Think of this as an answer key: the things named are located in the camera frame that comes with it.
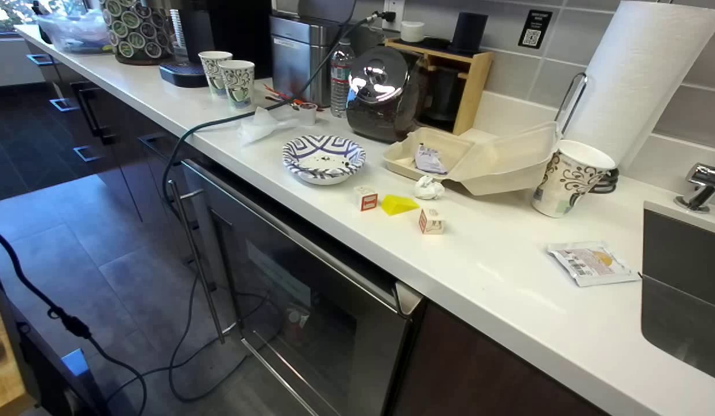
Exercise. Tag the left patterned paper cup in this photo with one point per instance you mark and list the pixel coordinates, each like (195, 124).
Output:
(210, 68)

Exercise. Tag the under-counter glass door fridge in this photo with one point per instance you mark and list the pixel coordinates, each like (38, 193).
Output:
(324, 321)

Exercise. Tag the black silver Keurig coffee machine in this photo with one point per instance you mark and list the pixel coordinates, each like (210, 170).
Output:
(236, 26)

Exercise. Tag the right patterned paper cup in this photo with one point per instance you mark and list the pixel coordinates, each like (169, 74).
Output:
(238, 81)

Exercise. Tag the coffee pod carousel rack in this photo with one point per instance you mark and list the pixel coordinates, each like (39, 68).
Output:
(138, 28)

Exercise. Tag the chrome sink faucet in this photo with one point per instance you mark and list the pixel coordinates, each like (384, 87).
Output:
(702, 176)

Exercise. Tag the white coffee pod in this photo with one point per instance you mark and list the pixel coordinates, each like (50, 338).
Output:
(429, 188)

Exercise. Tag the floral ceramic mug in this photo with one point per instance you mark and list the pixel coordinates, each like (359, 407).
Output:
(570, 174)

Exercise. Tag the white paper towel roll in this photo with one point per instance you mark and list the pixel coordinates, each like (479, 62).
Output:
(633, 74)

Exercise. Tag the clear plastic snack packet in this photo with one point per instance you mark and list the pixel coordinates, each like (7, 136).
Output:
(590, 263)

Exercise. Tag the small beige creamer box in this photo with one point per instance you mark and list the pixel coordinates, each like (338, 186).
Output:
(430, 219)

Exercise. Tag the clear plastic water bottle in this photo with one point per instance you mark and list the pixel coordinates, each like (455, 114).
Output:
(338, 76)

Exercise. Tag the patterned paper cup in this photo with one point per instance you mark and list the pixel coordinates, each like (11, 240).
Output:
(238, 81)
(210, 68)

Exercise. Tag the stainless steel sink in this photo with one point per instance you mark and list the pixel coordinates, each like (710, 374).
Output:
(679, 284)

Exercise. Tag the yellow sweetener packet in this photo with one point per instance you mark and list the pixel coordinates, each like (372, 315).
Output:
(392, 203)

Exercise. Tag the blue white patterned bowl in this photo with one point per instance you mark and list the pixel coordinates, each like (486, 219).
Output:
(322, 158)

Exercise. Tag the small red packet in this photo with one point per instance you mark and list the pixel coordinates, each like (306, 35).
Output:
(369, 201)

